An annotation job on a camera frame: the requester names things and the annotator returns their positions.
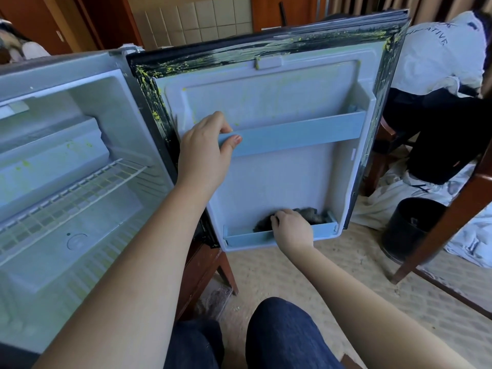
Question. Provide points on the person's left hand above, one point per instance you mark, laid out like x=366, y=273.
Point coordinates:
x=204, y=157

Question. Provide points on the person's right hand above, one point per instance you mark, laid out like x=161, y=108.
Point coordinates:
x=292, y=234

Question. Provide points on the dark grey cloth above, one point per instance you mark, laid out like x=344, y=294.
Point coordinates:
x=311, y=216

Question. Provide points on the fridge door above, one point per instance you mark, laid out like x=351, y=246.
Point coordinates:
x=292, y=88

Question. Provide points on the person's left forearm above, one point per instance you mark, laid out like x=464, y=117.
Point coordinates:
x=123, y=296

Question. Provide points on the person's right forearm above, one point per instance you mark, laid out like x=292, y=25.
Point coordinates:
x=377, y=319

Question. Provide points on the person's dark trousers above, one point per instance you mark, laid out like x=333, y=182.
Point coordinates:
x=284, y=338

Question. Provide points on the dark red wooden stand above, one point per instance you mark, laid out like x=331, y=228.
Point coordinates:
x=198, y=276

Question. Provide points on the black plastic bucket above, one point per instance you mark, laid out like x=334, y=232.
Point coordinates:
x=411, y=230

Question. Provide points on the black seat wooden armchair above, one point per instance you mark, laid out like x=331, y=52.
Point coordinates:
x=383, y=138

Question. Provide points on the beige padded headboard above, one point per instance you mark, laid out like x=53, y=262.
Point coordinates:
x=192, y=15

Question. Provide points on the beige curtains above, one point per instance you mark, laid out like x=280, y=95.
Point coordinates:
x=361, y=3

